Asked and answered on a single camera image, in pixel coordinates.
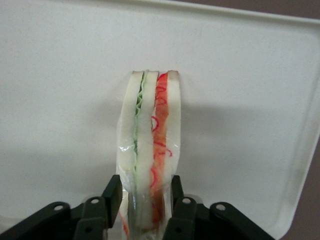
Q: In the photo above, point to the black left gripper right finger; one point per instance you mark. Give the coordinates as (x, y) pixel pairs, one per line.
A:
(190, 217)

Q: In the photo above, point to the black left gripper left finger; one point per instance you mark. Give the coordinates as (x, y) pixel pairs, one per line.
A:
(92, 215)

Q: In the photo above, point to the triangle sandwich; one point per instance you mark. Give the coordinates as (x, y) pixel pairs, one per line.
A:
(147, 150)

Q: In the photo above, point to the beige rectangular plastic tray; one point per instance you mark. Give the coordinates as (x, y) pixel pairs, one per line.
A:
(62, 75)

